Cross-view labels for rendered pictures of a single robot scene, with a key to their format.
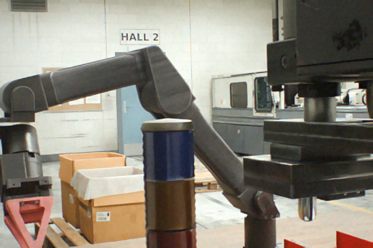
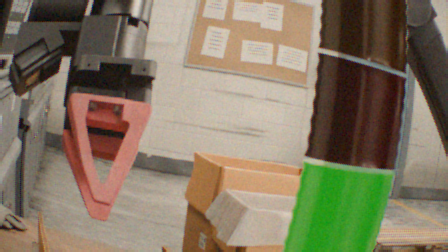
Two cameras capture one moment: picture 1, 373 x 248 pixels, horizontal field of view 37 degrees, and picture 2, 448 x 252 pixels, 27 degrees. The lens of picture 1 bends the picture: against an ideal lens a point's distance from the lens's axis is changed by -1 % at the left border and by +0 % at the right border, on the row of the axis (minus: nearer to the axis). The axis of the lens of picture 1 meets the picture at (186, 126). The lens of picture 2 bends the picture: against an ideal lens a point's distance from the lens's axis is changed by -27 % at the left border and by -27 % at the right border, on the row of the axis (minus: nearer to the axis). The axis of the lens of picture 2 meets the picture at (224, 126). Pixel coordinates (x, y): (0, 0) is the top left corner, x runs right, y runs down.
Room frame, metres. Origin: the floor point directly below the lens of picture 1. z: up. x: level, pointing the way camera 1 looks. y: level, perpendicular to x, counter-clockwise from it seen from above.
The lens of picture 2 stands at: (0.02, -0.02, 1.11)
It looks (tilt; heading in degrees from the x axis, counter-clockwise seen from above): 3 degrees down; 12
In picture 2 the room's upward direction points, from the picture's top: 9 degrees clockwise
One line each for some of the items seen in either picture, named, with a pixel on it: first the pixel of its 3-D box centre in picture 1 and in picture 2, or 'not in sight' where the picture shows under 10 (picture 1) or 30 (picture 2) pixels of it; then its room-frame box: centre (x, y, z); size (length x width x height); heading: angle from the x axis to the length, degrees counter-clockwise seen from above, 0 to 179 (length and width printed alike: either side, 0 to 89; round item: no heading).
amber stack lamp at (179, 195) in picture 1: (169, 201); (367, 18); (0.40, 0.01, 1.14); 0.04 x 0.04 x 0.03
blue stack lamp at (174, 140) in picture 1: (168, 153); not in sight; (0.40, 0.01, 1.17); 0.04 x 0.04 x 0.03
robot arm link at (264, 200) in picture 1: (256, 202); not in sight; (1.06, -0.13, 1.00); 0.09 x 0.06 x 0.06; 26
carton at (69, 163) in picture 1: (93, 187); (251, 231); (4.87, 0.85, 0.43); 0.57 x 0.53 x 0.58; 25
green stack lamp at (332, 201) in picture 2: not in sight; (341, 214); (0.40, 0.01, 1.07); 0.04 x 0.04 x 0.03
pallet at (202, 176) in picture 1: (197, 180); (421, 243); (7.48, -0.13, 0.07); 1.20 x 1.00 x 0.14; 113
